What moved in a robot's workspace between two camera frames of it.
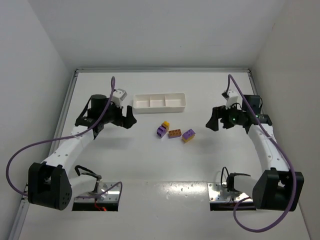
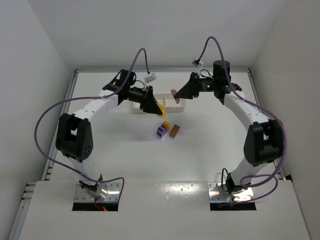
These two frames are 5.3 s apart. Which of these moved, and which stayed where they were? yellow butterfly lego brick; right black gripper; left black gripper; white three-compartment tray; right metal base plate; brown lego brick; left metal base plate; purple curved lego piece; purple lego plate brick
Moved: brown lego brick; yellow butterfly lego brick; left black gripper; purple lego plate brick; right black gripper
Stayed: left metal base plate; right metal base plate; white three-compartment tray; purple curved lego piece
